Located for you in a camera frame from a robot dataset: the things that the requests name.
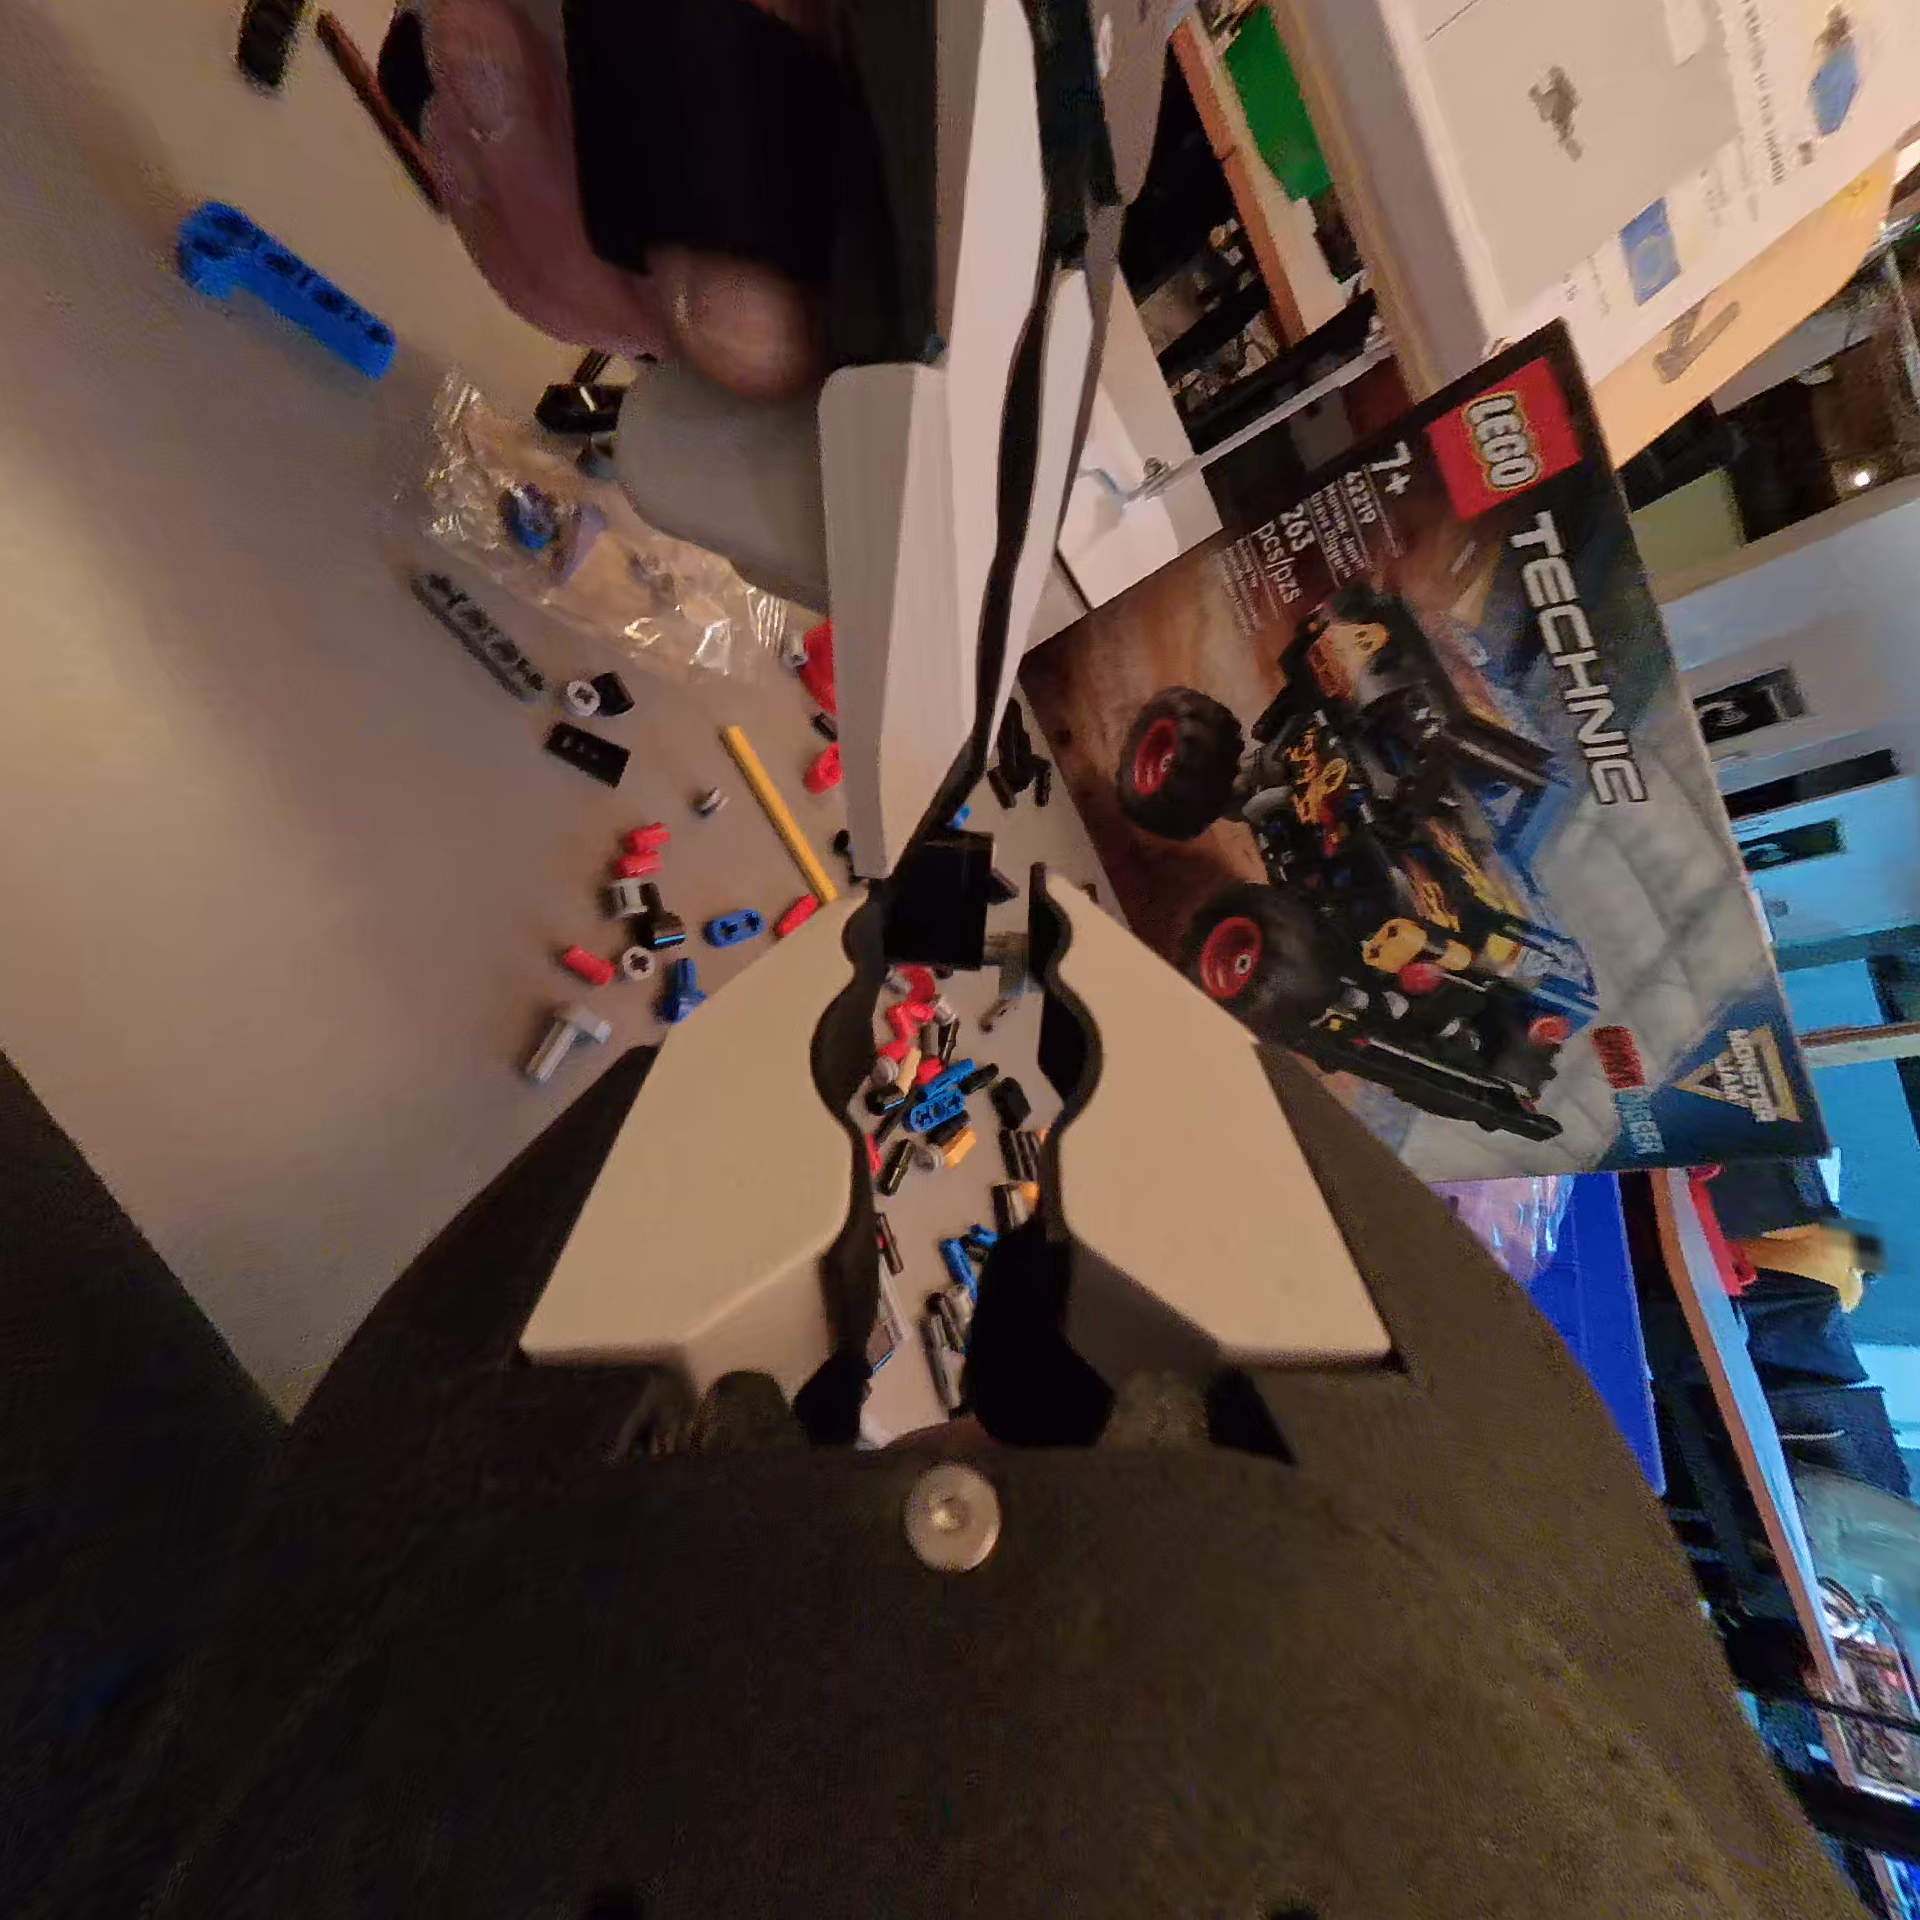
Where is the pile of small connector pins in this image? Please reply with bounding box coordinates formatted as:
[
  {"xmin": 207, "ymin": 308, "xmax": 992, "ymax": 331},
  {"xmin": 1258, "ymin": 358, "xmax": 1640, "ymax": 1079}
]
[{"xmin": 555, "ymin": 660, "xmax": 1052, "ymax": 1419}]

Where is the dark brown axle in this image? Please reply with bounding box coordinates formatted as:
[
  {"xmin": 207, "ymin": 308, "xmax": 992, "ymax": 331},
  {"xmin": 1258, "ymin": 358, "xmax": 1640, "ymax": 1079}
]
[{"xmin": 312, "ymin": 12, "xmax": 449, "ymax": 213}]

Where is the long yellow axle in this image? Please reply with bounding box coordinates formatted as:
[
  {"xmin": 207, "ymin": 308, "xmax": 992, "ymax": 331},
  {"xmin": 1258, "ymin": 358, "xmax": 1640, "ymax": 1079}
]
[{"xmin": 721, "ymin": 725, "xmax": 840, "ymax": 905}]

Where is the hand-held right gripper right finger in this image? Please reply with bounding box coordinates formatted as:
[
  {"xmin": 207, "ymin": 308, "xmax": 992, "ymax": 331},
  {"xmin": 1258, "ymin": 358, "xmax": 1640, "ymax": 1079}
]
[{"xmin": 960, "ymin": 866, "xmax": 1398, "ymax": 1450}]

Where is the grey desk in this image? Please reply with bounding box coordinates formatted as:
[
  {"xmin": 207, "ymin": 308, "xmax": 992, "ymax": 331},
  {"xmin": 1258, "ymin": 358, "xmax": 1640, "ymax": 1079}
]
[{"xmin": 0, "ymin": 0, "xmax": 1249, "ymax": 1412}]

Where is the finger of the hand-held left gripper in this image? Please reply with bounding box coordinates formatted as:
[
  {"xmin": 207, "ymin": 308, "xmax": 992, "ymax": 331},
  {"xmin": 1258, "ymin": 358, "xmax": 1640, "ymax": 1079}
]
[
  {"xmin": 960, "ymin": 0, "xmax": 1198, "ymax": 818},
  {"xmin": 818, "ymin": 0, "xmax": 1041, "ymax": 886}
]

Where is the person's left hand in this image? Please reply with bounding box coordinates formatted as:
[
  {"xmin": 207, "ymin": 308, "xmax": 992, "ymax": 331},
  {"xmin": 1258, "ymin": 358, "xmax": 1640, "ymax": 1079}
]
[{"xmin": 424, "ymin": 0, "xmax": 824, "ymax": 403}]

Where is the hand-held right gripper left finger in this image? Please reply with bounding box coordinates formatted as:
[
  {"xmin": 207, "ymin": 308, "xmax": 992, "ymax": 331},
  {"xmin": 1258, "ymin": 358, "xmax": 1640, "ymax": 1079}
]
[{"xmin": 516, "ymin": 895, "xmax": 889, "ymax": 1450}]

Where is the grey axle connector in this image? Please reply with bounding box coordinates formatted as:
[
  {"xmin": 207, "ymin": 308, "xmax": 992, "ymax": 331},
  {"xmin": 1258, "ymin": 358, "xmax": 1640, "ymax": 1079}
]
[{"xmin": 522, "ymin": 1005, "xmax": 615, "ymax": 1085}]

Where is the toy truck set box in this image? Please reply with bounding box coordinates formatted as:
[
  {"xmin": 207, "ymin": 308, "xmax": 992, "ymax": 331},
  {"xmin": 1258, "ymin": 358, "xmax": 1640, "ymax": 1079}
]
[{"xmin": 1017, "ymin": 318, "xmax": 1836, "ymax": 1180}]

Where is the clear bag of small parts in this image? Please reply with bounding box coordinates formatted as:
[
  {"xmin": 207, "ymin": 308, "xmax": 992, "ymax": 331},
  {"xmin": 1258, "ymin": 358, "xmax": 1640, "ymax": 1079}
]
[{"xmin": 394, "ymin": 372, "xmax": 798, "ymax": 684}]

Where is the blue L-shaped beam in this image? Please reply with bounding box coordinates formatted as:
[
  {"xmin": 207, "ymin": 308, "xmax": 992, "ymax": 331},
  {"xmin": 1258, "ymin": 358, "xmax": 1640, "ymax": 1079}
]
[{"xmin": 176, "ymin": 202, "xmax": 400, "ymax": 379}]

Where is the dark grey straight beam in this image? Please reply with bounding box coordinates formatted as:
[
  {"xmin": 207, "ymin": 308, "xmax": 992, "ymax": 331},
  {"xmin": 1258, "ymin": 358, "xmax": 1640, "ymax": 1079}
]
[{"xmin": 412, "ymin": 566, "xmax": 550, "ymax": 703}]

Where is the black perforated board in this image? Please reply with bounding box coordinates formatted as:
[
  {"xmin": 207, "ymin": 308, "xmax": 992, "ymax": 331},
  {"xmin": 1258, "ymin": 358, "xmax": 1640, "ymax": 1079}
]
[{"xmin": 0, "ymin": 1049, "xmax": 377, "ymax": 1920}]

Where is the wooden edged table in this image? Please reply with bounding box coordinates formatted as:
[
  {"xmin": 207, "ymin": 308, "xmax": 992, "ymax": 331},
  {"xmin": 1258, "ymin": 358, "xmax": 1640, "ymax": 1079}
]
[{"xmin": 1651, "ymin": 1169, "xmax": 1920, "ymax": 1920}]

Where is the small black pin assembly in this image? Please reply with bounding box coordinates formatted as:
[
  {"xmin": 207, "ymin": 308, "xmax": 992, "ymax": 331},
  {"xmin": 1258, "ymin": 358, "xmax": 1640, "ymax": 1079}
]
[{"xmin": 883, "ymin": 829, "xmax": 1041, "ymax": 1004}]

